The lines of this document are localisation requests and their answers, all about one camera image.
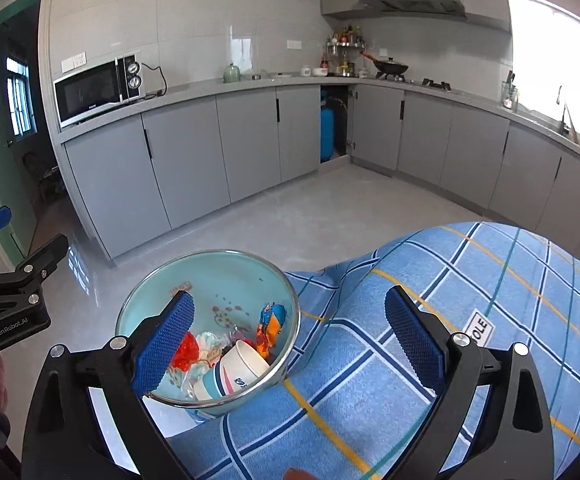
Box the red plastic bag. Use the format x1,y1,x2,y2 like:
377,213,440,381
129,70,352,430
170,332,200,372

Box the white blue paper cup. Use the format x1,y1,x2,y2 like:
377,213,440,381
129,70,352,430
192,340,269,401

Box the grey kitchen cabinets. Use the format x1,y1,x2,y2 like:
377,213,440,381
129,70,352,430
57,78,580,258

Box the kitchen faucet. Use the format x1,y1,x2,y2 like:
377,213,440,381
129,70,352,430
556,86,578,144

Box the green door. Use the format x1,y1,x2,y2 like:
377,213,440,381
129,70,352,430
0,0,44,266

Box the white fabric label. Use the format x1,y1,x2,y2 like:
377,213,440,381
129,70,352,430
462,309,496,347

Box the blue plaid tablecloth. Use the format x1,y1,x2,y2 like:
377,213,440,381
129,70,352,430
168,222,580,479

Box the white crumpled plastic wrapper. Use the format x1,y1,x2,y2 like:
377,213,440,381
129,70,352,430
182,332,236,398

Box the black microwave oven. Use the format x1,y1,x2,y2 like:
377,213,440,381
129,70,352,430
54,52,145,129

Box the light blue enamel basin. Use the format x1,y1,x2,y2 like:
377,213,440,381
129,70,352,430
115,249,301,418

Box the orange blue snack wrapper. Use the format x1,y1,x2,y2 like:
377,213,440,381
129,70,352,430
255,302,287,361

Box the green ceramic jar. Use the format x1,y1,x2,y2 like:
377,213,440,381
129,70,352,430
223,63,241,84

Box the blue water filter tank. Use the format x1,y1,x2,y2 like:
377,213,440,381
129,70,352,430
319,101,336,162

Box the spice rack with bottles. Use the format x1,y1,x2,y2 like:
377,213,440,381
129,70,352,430
322,24,366,78

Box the black wok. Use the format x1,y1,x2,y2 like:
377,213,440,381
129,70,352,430
360,50,408,80

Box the black range hood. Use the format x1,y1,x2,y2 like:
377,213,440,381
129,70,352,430
357,0,467,18

